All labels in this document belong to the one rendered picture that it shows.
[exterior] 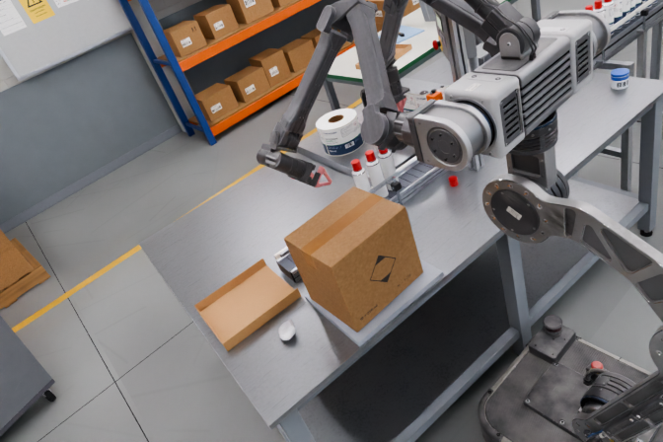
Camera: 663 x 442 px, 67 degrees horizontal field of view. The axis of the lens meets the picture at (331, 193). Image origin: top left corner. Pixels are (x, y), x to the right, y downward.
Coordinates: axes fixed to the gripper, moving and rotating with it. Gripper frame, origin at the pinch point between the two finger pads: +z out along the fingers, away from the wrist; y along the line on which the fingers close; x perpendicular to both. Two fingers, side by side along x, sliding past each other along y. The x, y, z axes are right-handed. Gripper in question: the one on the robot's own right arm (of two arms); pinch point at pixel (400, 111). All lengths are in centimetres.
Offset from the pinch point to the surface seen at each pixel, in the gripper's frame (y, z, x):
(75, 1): 28, -47, -409
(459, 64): -8.1, -20.9, 28.2
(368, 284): 68, 10, 54
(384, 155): 22.6, 3.7, 13.4
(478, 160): -9.2, 20.3, 29.4
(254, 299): 91, 25, 11
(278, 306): 87, 22, 24
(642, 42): -192, 54, 1
